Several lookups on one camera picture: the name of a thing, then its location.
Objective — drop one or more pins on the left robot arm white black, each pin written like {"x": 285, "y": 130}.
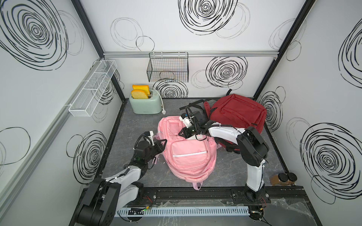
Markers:
{"x": 100, "y": 202}

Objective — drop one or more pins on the pink tape outline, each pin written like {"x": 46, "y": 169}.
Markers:
{"x": 192, "y": 160}

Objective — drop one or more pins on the mint green toaster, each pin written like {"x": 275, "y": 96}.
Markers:
{"x": 152, "y": 105}

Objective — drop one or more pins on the rear yellow toast slice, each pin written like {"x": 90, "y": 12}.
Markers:
{"x": 144, "y": 88}

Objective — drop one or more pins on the white mesh wall shelf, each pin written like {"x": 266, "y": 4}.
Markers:
{"x": 93, "y": 89}

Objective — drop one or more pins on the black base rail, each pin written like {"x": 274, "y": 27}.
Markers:
{"x": 236, "y": 195}

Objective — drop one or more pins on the white slotted cable duct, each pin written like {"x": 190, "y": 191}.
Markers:
{"x": 184, "y": 211}

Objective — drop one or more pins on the brown twin-lid jar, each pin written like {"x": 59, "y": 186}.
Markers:
{"x": 283, "y": 179}

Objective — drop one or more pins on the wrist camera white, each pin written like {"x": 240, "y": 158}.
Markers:
{"x": 186, "y": 121}
{"x": 150, "y": 135}

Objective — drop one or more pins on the black backpack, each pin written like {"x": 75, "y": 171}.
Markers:
{"x": 229, "y": 147}

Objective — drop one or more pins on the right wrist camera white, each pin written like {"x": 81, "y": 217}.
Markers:
{"x": 186, "y": 121}

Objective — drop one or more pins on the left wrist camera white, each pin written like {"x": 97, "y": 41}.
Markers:
{"x": 150, "y": 135}

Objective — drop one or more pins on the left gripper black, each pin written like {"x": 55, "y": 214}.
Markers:
{"x": 159, "y": 147}

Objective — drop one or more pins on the black wire basket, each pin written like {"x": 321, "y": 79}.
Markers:
{"x": 168, "y": 66}

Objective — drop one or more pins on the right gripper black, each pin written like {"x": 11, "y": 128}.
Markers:
{"x": 185, "y": 134}

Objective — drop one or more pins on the front yellow toast slice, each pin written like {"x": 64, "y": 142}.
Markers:
{"x": 139, "y": 94}

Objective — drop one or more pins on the yellow toast slice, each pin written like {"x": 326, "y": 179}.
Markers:
{"x": 139, "y": 94}
{"x": 144, "y": 88}

